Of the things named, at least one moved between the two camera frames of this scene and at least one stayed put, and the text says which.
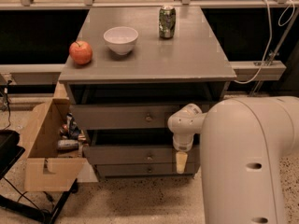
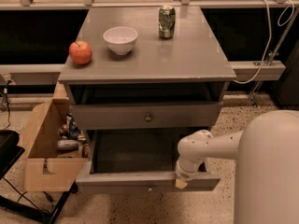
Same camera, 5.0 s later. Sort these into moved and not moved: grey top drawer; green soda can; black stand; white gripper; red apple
Moved: white gripper
Not moved: black stand; grey top drawer; green soda can; red apple
